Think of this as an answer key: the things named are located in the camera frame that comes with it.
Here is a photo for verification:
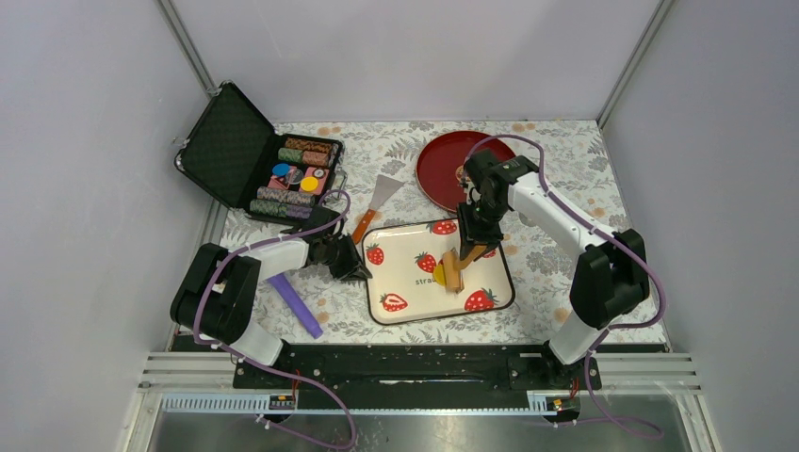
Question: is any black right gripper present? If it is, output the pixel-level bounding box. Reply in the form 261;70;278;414
457;196;509;262

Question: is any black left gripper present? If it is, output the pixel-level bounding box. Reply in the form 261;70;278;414
321;232;369;281

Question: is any wooden dough roller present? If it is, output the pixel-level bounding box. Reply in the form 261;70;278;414
442;245;487;294

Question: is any white strawberry tray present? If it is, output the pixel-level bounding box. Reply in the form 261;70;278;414
362;218;515;325

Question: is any yellow dough piece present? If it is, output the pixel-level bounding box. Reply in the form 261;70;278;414
432;264;446;286

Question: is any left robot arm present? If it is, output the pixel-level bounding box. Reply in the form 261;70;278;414
170;206;371;387

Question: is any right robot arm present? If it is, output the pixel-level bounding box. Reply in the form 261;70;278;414
444;150;650;388

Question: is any purple cylinder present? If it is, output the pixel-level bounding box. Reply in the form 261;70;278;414
268;273;323;339

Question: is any red round plate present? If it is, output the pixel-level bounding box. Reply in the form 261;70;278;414
416;131;488;213

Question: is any floral table mat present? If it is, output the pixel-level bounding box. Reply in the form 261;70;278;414
194;120;668;346

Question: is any black poker chip case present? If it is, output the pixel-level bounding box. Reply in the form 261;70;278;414
173;81;345;226

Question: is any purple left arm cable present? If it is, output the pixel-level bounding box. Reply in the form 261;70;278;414
191;189;358;452

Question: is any metal spatula wooden handle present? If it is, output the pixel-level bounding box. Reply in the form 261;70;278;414
352;174;404;244

